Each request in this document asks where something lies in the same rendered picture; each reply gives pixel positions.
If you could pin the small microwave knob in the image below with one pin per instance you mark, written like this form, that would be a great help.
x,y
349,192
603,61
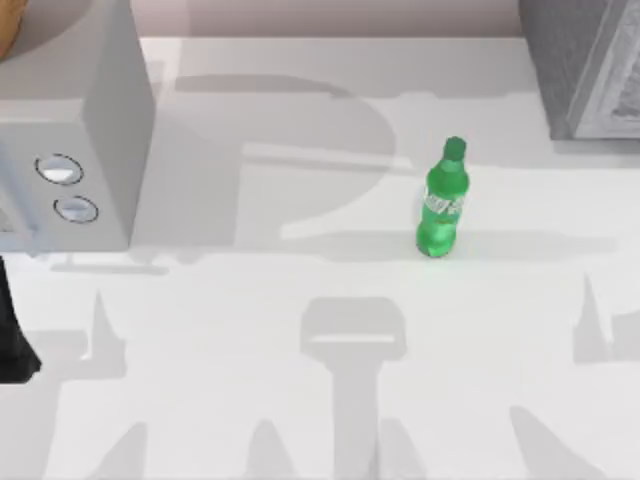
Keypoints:
x,y
76,209

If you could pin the green bottle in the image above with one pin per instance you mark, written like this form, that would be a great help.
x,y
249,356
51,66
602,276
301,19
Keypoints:
x,y
442,210

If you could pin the brown round object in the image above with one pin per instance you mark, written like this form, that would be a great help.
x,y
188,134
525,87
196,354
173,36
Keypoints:
x,y
7,25

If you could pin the pale microwave oven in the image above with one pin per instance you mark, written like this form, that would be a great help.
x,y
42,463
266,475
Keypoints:
x,y
90,100

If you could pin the grey cabinet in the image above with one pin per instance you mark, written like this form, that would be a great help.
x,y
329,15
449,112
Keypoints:
x,y
585,65

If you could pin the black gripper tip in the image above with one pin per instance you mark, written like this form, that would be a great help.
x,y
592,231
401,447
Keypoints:
x,y
12,345

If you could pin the large microwave knob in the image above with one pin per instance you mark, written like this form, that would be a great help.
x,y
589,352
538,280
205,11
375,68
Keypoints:
x,y
59,169

